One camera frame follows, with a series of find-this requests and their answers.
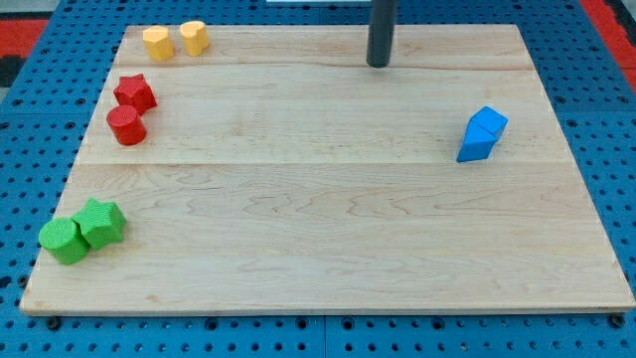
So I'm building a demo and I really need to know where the blue cube block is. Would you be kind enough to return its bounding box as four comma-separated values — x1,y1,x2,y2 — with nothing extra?
470,106,509,139

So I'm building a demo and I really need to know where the light wooden board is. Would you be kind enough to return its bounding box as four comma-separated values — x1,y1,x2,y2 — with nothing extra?
20,25,635,316

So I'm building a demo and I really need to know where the blue wedge block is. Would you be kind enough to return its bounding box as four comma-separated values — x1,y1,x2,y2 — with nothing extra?
456,122,498,162

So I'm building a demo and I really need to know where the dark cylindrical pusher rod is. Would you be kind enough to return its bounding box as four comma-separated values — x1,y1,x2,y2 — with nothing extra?
366,0,398,68

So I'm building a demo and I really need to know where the yellow heart block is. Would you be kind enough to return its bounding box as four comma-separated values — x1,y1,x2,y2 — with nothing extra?
180,20,210,57

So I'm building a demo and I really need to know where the red cylinder block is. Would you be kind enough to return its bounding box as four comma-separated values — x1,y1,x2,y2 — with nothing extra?
106,105,147,146

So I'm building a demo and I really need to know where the red star block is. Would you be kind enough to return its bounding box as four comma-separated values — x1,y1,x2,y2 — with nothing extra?
113,74,157,115

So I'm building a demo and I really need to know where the yellow pentagon block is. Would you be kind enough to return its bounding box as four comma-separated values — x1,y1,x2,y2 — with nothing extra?
142,25,175,62

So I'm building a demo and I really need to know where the green star block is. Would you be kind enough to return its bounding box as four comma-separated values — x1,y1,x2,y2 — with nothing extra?
72,198,126,251

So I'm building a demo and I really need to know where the green cylinder block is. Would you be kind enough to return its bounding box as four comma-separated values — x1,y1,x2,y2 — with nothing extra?
38,218,89,265

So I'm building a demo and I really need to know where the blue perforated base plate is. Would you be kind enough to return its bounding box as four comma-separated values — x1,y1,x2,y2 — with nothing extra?
1,0,635,357

